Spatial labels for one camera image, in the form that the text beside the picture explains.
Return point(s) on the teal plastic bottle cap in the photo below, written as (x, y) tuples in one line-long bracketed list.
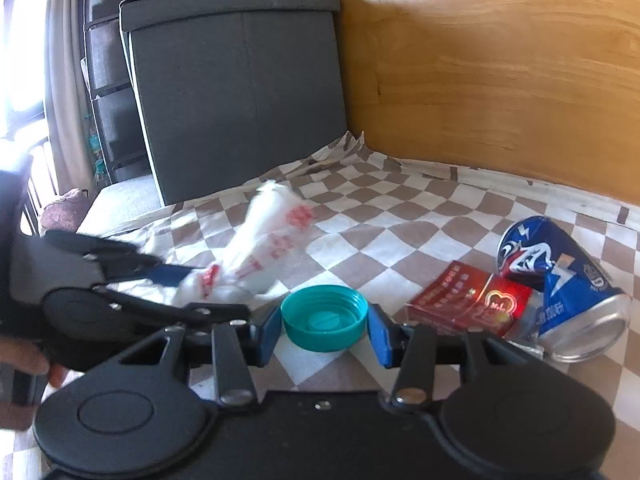
[(325, 320)]

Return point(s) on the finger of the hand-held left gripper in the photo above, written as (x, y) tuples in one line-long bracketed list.
[(167, 276), (200, 312)]

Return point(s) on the red cigarette pack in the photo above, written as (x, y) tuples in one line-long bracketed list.
[(465, 300)]

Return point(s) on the grey fabric storage box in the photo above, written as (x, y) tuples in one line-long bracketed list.
[(225, 85)]

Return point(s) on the black drawer tower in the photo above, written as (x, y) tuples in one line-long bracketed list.
[(110, 60)]

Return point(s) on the grey padded seat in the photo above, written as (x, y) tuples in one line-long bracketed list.
[(125, 200)]

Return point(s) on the beige curtain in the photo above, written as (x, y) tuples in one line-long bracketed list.
[(65, 85)]

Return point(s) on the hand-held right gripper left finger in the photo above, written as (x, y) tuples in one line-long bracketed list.
[(267, 335)]

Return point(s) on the person's left hand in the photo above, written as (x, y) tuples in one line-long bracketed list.
[(25, 357)]

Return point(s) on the pink floral cushion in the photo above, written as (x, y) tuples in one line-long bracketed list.
[(62, 207)]

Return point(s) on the black tape strip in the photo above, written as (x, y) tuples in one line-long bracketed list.
[(623, 214)]

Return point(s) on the white plastic bag red print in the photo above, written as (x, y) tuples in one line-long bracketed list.
[(270, 240)]

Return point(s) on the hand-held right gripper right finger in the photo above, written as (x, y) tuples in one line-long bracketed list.
[(381, 340)]

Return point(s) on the crushed blue drink can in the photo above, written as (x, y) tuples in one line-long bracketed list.
[(565, 280)]

